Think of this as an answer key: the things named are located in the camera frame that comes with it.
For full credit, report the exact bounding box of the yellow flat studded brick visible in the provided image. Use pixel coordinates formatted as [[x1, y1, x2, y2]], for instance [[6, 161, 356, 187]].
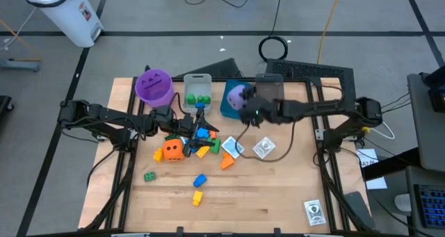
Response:
[[195, 145, 211, 159]]

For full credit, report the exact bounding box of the blue arched toy brick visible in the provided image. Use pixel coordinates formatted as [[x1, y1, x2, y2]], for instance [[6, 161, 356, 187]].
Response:
[[193, 173, 208, 188]]

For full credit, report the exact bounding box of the black perforated panel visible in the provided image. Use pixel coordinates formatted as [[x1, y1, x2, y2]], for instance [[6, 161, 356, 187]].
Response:
[[264, 58, 357, 106]]

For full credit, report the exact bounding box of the black aluminium table frame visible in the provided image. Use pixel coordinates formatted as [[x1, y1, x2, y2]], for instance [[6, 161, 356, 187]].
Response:
[[83, 76, 378, 237]]

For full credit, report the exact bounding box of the white paper sheet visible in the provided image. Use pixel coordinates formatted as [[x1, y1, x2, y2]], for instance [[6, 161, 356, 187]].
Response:
[[356, 148, 380, 169], [364, 176, 388, 190]]

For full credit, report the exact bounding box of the purple foam die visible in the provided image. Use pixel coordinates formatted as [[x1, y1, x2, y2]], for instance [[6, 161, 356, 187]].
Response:
[[226, 84, 248, 111]]

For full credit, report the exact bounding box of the orange plastic bin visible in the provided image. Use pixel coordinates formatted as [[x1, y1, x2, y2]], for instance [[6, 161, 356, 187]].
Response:
[[220, 152, 236, 171]]

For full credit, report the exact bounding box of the white pedal trash can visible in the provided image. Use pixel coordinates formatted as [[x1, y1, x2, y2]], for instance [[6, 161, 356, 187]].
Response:
[[24, 0, 104, 49]]

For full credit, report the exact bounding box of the teal plastic bin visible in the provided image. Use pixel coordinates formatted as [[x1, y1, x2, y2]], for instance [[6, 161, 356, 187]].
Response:
[[219, 79, 252, 120]]

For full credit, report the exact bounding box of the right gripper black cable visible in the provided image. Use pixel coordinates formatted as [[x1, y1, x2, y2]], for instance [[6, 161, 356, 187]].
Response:
[[234, 122, 297, 163]]

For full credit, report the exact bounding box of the dark grey phone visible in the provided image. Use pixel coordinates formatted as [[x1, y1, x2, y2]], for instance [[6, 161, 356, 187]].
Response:
[[343, 190, 378, 230]]

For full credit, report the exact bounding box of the purple pumpkin-face bucket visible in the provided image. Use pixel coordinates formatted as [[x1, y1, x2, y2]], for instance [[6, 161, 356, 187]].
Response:
[[134, 65, 176, 108]]

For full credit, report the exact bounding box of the white computer mouse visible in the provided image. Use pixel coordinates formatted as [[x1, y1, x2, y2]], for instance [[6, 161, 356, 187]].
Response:
[[394, 193, 413, 213]]

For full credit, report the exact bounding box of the yellow hanging cable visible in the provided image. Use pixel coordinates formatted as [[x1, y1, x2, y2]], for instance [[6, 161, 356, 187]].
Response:
[[316, 0, 345, 65]]

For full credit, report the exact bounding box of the black-and-white card box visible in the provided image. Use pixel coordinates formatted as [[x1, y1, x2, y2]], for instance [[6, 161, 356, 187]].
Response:
[[303, 199, 327, 227], [252, 136, 277, 160]]

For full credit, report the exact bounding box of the orange foam die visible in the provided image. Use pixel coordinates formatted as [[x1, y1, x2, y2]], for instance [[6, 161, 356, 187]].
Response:
[[162, 138, 186, 161]]

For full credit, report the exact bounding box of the grey desk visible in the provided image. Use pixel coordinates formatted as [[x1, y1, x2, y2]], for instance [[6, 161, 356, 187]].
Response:
[[406, 72, 445, 172], [392, 165, 445, 237]]

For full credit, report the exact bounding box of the black caster base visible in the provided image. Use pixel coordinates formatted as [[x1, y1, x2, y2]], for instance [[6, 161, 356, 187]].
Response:
[[0, 95, 15, 122]]

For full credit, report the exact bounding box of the clear grey plastic bin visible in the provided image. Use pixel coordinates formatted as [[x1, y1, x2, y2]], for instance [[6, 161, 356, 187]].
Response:
[[254, 73, 285, 102]]

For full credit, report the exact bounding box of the blue patterned card box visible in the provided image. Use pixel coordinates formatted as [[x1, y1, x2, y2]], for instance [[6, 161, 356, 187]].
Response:
[[220, 136, 245, 160]]

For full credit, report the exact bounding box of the white plastic bin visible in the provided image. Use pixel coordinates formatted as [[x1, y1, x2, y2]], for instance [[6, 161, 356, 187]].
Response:
[[183, 73, 213, 115]]

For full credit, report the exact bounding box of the black flat panel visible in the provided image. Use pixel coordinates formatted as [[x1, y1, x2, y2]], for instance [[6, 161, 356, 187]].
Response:
[[175, 58, 244, 79]]

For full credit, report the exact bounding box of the grey stand base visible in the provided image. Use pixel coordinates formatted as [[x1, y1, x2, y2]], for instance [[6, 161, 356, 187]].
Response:
[[0, 58, 42, 73]]

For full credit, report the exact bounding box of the black desk device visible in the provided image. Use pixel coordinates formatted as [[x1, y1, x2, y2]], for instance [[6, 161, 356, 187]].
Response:
[[419, 65, 445, 113]]

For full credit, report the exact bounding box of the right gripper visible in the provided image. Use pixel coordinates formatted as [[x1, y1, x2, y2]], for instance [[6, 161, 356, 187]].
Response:
[[238, 87, 279, 127]]

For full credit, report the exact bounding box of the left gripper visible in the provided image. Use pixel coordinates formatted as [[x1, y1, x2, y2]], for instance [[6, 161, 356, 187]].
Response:
[[172, 107, 220, 158]]

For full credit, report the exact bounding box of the backlit keyboard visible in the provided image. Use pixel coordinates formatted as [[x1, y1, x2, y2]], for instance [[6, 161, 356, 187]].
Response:
[[413, 183, 445, 229]]

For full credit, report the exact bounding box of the black coiled cable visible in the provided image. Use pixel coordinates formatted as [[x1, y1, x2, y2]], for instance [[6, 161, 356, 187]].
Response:
[[257, 0, 289, 63]]

